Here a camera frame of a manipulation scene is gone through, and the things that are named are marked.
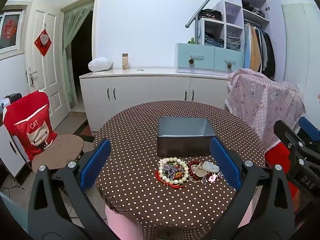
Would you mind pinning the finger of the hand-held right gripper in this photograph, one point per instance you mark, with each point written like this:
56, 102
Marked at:
308, 127
290, 137

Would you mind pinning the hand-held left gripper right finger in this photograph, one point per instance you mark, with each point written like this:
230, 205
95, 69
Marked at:
225, 165

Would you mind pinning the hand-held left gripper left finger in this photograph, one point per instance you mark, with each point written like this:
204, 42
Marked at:
96, 165

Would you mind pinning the pale pink stone pendant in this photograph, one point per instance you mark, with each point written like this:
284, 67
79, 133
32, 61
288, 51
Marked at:
199, 172

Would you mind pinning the grey metal tin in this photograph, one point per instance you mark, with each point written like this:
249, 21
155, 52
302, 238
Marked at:
185, 145

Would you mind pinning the pink flower charm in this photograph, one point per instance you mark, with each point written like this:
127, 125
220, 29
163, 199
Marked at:
212, 179

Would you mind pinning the red cloth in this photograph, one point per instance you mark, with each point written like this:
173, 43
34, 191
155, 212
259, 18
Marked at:
277, 155

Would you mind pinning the brown round chair seat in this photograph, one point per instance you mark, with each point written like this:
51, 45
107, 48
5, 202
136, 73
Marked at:
57, 150

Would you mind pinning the pink checked cartoon cloth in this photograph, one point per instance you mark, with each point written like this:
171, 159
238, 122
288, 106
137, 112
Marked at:
262, 100

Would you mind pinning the brown polka-dot tablecloth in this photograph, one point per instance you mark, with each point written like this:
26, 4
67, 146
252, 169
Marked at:
140, 205

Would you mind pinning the long white sideboard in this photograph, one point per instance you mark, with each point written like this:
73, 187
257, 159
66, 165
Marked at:
130, 90

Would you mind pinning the small white cabinet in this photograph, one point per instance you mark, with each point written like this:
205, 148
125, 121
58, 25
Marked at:
10, 155

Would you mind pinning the row of hanging clothes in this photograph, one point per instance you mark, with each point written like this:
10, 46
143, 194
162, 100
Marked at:
260, 52

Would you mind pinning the white panel door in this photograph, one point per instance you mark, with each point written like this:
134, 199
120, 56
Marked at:
52, 85

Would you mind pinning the white bag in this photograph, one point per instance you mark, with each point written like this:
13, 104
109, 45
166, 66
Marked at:
100, 64

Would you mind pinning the pale blue drawer unit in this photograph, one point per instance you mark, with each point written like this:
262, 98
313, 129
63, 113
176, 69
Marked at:
207, 62

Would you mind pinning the black and white device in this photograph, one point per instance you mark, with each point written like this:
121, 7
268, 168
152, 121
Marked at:
13, 98

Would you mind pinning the beige jar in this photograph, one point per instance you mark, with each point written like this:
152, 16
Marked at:
125, 62

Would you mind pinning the grey folded clothes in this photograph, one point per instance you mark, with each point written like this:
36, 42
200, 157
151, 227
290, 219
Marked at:
233, 43

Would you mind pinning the green door curtain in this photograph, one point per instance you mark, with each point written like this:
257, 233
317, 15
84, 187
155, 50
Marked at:
68, 55

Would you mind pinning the stack of folded jeans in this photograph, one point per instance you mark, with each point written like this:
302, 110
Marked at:
213, 40

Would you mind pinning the small green plant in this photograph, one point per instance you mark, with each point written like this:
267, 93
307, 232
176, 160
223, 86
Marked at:
192, 41

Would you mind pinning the red diamond door decoration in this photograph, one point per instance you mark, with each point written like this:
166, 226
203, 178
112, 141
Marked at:
43, 42

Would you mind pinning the white shelving unit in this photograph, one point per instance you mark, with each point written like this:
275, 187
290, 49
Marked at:
233, 12

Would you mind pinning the white framed window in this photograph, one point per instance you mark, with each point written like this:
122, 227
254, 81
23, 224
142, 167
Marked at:
12, 51

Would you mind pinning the dark striped folded clothes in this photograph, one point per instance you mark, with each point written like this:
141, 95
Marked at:
211, 14

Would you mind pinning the grey metal handrail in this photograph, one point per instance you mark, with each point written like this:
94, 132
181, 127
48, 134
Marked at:
205, 3

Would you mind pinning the red window decoration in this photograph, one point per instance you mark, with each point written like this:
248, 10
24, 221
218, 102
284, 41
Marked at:
10, 28

